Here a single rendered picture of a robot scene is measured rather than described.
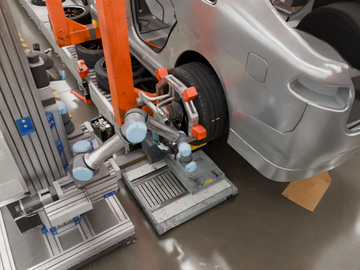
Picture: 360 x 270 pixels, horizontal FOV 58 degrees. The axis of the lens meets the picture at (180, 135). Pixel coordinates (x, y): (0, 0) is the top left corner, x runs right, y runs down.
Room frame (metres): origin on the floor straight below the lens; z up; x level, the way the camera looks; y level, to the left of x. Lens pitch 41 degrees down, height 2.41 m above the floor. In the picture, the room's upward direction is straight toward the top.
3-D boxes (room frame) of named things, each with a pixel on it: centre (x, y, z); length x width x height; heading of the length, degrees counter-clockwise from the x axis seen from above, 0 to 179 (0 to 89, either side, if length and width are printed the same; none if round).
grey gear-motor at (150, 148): (2.35, 0.15, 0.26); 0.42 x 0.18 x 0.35; 122
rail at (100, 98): (3.45, 1.13, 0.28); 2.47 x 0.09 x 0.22; 32
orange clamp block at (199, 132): (1.84, -0.14, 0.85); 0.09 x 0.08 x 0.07; 32
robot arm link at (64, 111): (1.91, 0.88, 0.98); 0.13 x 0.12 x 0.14; 100
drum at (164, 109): (2.07, 0.09, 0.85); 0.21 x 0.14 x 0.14; 122
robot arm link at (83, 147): (1.48, 0.61, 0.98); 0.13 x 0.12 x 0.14; 12
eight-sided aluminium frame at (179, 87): (2.10, 0.03, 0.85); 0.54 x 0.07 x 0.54; 32
